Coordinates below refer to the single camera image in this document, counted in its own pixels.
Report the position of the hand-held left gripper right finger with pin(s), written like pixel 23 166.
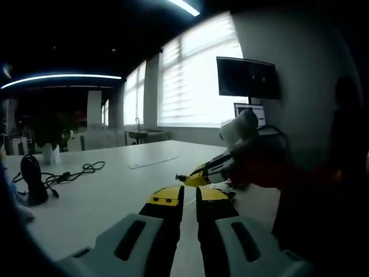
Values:
pixel 245 239

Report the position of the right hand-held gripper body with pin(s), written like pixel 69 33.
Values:
pixel 240 128

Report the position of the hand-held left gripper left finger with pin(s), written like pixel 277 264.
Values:
pixel 138 236

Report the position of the brown glass medicine bottle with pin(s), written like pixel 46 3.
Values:
pixel 180 177

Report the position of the open laptop lit screen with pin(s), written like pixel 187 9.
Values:
pixel 240 108

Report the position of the clear flat acrylic strip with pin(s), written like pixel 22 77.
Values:
pixel 152 163

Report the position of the wide white window blind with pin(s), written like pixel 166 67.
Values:
pixel 196 86

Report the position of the sink with faucet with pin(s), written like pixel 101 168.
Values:
pixel 150 134

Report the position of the person's dark clothing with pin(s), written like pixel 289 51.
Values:
pixel 331 225

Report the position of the narrow white window blind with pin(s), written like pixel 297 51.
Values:
pixel 135 98

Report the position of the white low cabinet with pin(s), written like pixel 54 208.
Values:
pixel 101 140

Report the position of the black stand device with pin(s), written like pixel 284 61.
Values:
pixel 36 190

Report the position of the clear plastic bag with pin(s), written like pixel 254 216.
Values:
pixel 24 212

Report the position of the green plant in white pot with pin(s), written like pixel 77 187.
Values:
pixel 51 154

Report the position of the white square pillar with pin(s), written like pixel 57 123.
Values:
pixel 94 109

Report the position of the ceiling light strip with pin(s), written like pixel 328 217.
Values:
pixel 72 76
pixel 187 7

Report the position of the red background object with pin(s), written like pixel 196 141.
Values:
pixel 79 116

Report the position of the large black wall monitor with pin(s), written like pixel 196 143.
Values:
pixel 248 78

